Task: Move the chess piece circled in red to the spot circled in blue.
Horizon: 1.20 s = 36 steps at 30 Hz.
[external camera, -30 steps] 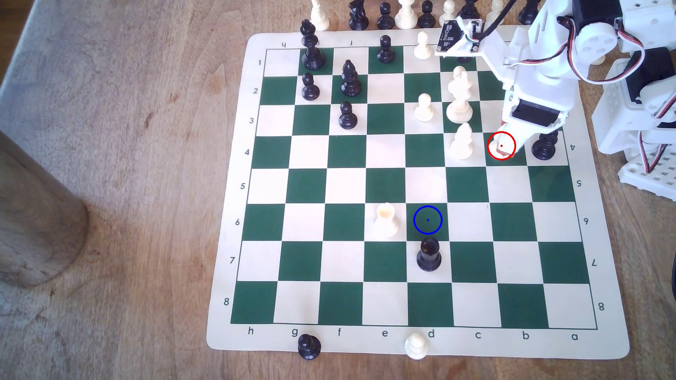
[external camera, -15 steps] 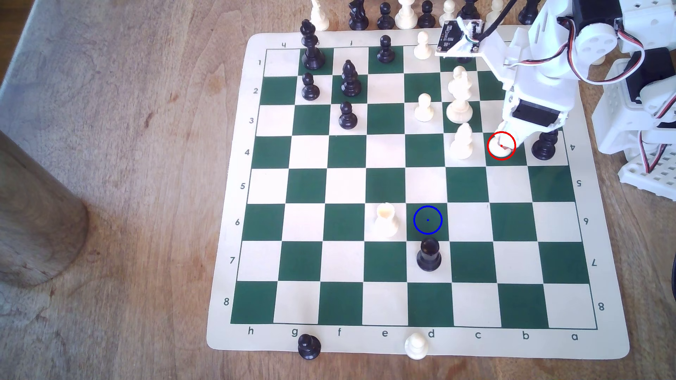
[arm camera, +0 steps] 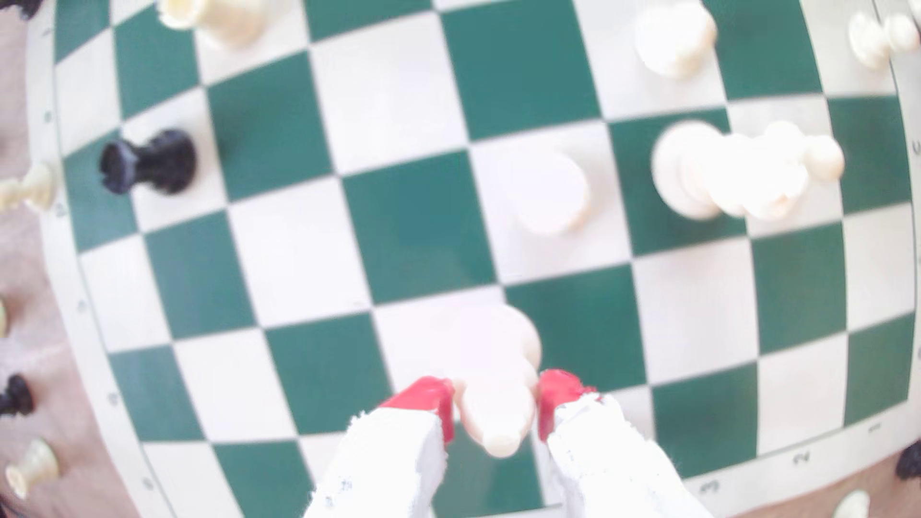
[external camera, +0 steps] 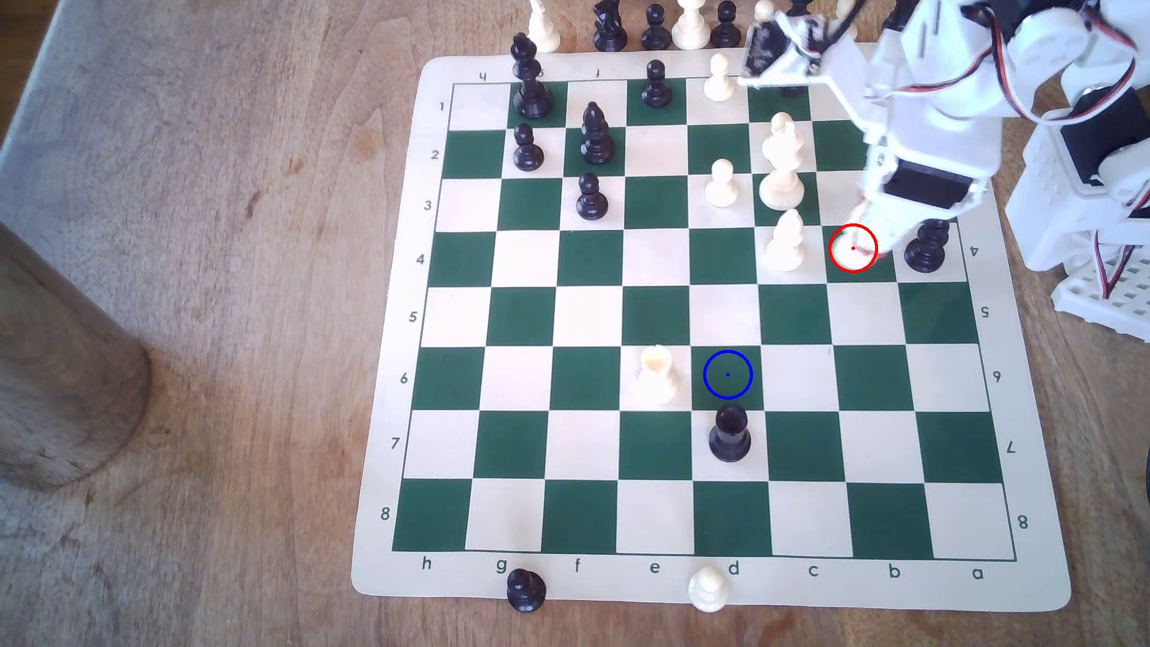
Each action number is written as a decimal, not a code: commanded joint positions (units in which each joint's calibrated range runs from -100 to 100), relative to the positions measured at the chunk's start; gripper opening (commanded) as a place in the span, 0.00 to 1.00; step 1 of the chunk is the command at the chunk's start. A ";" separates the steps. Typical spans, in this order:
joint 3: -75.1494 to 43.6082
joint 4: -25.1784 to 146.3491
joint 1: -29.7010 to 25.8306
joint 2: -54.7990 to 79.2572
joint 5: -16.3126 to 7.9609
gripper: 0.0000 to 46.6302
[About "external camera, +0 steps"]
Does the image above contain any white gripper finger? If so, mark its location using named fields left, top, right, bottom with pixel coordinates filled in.
left=854, top=191, right=892, bottom=259
left=879, top=203, right=945, bottom=262

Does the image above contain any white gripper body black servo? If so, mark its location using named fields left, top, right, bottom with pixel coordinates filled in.
left=856, top=90, right=1004, bottom=226

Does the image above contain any white bishop chess piece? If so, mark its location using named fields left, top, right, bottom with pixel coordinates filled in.
left=764, top=207, right=807, bottom=273

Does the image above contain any white queen chess piece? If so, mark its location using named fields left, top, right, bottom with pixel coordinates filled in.
left=758, top=111, right=807, bottom=212

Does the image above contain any black pawn chess piece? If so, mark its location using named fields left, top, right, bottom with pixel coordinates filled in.
left=575, top=171, right=610, bottom=222
left=640, top=59, right=674, bottom=110
left=512, top=123, right=546, bottom=173
left=710, top=1, right=744, bottom=50
left=505, top=567, right=548, bottom=615
left=640, top=2, right=674, bottom=52

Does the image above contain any tall white chess piece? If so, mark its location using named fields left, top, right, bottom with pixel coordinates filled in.
left=527, top=0, right=562, bottom=53
left=671, top=0, right=713, bottom=52

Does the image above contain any black rook chess piece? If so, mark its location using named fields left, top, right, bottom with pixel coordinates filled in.
left=708, top=403, right=753, bottom=464

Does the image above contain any white rook chess piece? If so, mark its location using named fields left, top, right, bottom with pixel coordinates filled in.
left=635, top=344, right=680, bottom=406

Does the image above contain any black bishop chess piece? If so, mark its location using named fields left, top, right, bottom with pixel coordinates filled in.
left=579, top=101, right=618, bottom=165

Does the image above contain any green and cream chess mat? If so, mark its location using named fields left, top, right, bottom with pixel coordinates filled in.
left=350, top=40, right=1073, bottom=614

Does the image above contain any black king chess piece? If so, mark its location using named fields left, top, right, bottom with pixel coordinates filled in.
left=509, top=33, right=555, bottom=120

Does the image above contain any red black servo wire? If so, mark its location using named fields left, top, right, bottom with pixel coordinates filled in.
left=864, top=18, right=1124, bottom=122
left=1089, top=225, right=1144, bottom=300

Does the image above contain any white perforated base plate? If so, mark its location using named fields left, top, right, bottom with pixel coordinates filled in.
left=1049, top=256, right=1150, bottom=343

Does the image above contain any round wooden post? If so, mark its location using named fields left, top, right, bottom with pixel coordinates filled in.
left=0, top=219, right=152, bottom=492

